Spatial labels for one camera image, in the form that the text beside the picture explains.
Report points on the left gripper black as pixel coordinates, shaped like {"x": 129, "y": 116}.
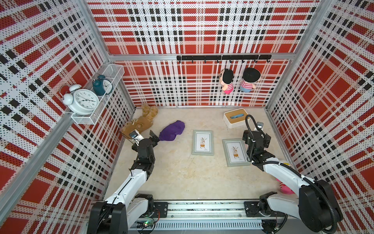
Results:
{"x": 156, "y": 139}

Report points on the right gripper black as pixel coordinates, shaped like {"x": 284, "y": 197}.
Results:
{"x": 266, "y": 141}

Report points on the purple cloth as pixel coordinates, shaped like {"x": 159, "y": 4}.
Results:
{"x": 170, "y": 132}

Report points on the green picture frame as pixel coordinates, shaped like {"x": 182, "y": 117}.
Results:
{"x": 235, "y": 152}
{"x": 202, "y": 144}

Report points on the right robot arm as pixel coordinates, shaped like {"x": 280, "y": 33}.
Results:
{"x": 312, "y": 201}

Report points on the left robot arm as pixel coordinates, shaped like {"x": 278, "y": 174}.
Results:
{"x": 125, "y": 206}

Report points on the brown plush toy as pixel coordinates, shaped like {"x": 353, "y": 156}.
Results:
{"x": 142, "y": 123}

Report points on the white tissue box wooden lid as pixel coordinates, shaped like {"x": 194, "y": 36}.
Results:
{"x": 235, "y": 118}

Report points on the white pink plush toy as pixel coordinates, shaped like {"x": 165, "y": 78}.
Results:
{"x": 285, "y": 189}

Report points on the doll with blue clothes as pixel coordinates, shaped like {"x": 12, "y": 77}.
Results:
{"x": 250, "y": 76}

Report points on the doll with pink clothes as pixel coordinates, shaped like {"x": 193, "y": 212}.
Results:
{"x": 226, "y": 79}

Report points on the teal alarm clock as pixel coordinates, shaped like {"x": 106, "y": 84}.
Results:
{"x": 102, "y": 86}

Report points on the white alarm clock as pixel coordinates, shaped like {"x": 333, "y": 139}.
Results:
{"x": 81, "y": 101}

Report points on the green circuit board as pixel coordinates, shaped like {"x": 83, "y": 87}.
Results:
{"x": 144, "y": 224}

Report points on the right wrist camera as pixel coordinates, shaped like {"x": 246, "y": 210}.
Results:
{"x": 259, "y": 126}

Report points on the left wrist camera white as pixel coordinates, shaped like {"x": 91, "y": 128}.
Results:
{"x": 136, "y": 136}

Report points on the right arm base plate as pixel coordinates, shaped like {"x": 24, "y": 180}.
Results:
{"x": 251, "y": 210}

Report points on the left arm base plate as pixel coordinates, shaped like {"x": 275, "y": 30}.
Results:
{"x": 160, "y": 209}

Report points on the white wire shelf basket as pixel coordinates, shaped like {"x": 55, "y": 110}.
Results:
{"x": 112, "y": 72}

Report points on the black hook rail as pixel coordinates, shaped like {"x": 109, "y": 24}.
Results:
{"x": 224, "y": 57}

